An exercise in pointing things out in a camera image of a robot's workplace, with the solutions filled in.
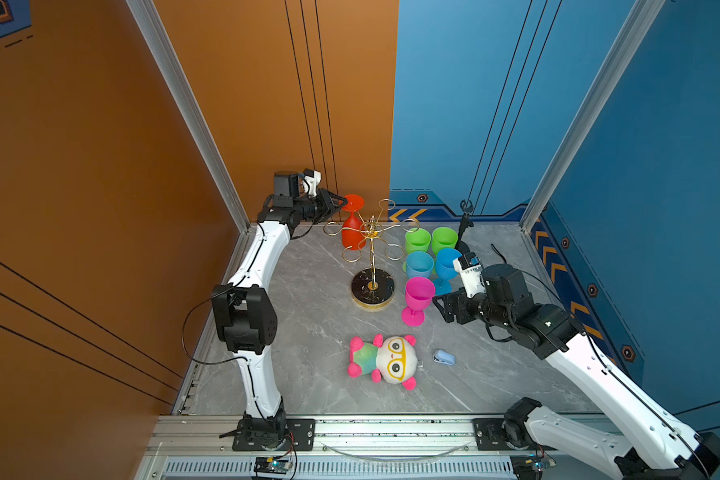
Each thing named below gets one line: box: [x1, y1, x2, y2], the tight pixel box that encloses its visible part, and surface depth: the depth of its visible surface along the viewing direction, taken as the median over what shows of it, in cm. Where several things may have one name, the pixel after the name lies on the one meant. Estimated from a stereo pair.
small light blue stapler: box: [433, 350, 457, 366], surface depth 86 cm
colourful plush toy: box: [347, 334, 418, 391], surface depth 81 cm
